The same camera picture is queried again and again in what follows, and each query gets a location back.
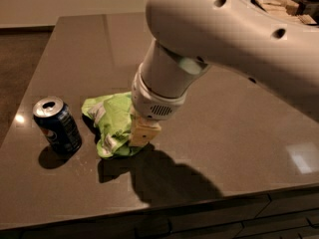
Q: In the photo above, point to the black wire napkin basket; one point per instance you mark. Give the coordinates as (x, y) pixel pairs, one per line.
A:
(285, 9)

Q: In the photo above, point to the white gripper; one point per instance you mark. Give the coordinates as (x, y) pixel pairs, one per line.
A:
(150, 104)

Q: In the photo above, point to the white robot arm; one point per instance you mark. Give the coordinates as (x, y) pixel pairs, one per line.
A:
(191, 35)

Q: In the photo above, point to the green rice chip bag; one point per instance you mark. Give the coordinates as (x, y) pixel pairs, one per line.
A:
(112, 118)

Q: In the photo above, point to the blue pepsi can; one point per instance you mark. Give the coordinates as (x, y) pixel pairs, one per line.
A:
(54, 119)

